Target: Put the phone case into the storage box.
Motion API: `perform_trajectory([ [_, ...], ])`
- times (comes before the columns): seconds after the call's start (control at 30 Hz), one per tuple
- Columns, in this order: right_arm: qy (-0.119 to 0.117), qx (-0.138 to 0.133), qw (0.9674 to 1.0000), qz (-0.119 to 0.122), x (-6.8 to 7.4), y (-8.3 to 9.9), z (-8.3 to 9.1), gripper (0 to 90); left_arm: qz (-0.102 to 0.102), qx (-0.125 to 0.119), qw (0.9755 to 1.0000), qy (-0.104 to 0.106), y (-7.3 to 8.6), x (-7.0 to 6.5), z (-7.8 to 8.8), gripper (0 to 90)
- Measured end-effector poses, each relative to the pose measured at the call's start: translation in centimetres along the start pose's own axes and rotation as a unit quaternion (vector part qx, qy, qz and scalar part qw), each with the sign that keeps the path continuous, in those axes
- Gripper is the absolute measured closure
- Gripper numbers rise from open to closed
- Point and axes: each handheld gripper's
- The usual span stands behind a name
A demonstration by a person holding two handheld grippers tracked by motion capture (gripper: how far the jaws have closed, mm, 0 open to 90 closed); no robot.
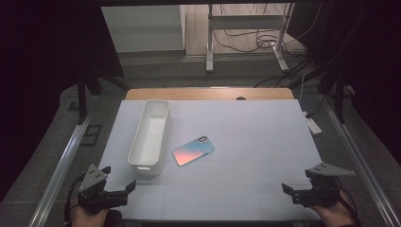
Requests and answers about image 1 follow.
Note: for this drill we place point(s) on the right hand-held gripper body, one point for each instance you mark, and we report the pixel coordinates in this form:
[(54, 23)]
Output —
[(321, 192)]

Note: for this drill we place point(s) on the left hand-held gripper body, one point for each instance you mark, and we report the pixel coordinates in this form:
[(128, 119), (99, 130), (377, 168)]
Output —
[(93, 179)]

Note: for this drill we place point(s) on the white plastic bin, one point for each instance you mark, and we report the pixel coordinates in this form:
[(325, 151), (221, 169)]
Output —
[(149, 138)]

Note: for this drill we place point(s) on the pink and blue phone case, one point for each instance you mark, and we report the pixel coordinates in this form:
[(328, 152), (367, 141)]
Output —
[(193, 151)]

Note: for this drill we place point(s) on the person's right hand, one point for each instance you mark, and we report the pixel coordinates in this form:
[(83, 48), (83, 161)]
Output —
[(337, 216)]

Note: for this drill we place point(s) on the person's left hand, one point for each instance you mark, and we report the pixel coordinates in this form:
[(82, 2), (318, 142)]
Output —
[(88, 219)]

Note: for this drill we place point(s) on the black floor plate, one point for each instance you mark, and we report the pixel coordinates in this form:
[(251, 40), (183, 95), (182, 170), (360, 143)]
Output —
[(91, 135)]

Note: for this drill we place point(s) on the white board sheet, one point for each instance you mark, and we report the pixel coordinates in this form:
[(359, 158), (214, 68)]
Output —
[(246, 142)]

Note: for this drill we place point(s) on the white power strip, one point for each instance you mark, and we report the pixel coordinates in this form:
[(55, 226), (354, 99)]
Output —
[(312, 124)]

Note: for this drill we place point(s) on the black metal stand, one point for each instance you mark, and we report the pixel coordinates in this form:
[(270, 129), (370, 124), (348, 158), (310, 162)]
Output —
[(339, 101), (82, 101)]

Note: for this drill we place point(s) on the black curtain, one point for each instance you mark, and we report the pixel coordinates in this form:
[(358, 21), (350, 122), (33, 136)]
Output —
[(372, 63), (38, 78)]

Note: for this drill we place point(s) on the wooden table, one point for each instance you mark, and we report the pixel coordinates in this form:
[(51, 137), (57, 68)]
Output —
[(201, 93)]

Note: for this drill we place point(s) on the white cabinet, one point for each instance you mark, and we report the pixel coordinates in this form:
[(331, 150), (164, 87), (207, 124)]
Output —
[(142, 28)]

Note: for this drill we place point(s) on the aluminium rail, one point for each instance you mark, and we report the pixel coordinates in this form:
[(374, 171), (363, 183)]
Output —
[(359, 157), (60, 170)]

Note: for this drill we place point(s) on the white metal desk frame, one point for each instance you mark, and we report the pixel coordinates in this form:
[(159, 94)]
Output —
[(209, 47)]

